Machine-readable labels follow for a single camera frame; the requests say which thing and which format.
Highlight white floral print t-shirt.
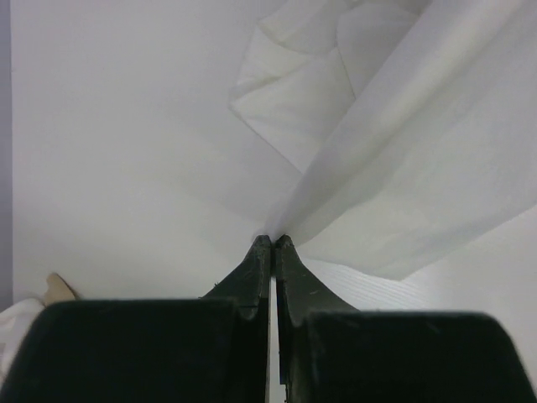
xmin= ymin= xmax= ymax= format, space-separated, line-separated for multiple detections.
xmin=228 ymin=0 xmax=537 ymax=311

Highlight white t-shirts in basket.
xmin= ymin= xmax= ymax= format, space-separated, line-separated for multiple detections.
xmin=1 ymin=298 xmax=44 ymax=376

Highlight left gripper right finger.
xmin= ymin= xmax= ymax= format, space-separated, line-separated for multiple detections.
xmin=274 ymin=236 xmax=536 ymax=402

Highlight tan cloth in basket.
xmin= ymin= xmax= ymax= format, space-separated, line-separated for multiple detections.
xmin=43 ymin=273 xmax=80 ymax=306

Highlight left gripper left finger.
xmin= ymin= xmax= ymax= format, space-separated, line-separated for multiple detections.
xmin=1 ymin=236 xmax=271 ymax=402

